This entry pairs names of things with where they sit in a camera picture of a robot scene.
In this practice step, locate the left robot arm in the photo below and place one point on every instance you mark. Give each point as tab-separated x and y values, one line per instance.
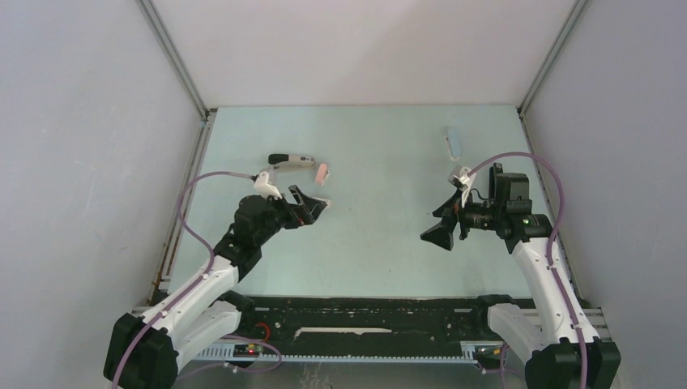
149	350

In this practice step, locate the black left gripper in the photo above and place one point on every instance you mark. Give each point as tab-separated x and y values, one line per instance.
298	215

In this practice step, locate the beige and black large stapler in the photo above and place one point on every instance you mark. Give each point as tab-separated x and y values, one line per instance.
287	163

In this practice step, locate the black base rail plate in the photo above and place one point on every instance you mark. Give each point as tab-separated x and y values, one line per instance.
253	328

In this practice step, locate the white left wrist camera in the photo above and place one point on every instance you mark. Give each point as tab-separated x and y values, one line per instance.
264	185

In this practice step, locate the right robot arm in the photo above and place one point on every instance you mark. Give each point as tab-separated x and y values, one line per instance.
565	350

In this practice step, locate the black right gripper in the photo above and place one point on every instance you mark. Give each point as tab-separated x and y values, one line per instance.
441	233

